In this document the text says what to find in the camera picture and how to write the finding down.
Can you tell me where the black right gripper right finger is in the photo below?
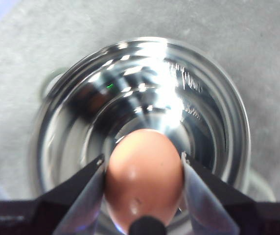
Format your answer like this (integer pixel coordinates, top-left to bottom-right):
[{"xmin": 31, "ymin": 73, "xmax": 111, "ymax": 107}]
[{"xmin": 180, "ymin": 151, "xmax": 280, "ymax": 235}]

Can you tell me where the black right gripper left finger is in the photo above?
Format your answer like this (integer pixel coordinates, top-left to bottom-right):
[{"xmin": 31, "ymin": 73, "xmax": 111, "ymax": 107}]
[{"xmin": 0, "ymin": 155, "xmax": 107, "ymax": 235}]

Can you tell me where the brown egg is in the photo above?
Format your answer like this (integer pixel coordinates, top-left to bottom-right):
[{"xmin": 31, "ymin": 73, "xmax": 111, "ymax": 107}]
[{"xmin": 104, "ymin": 129, "xmax": 186, "ymax": 235}]

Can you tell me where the green electric cooking pot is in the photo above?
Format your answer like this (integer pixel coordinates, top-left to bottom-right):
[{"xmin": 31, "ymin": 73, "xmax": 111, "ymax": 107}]
[{"xmin": 28, "ymin": 36, "xmax": 277, "ymax": 235}]

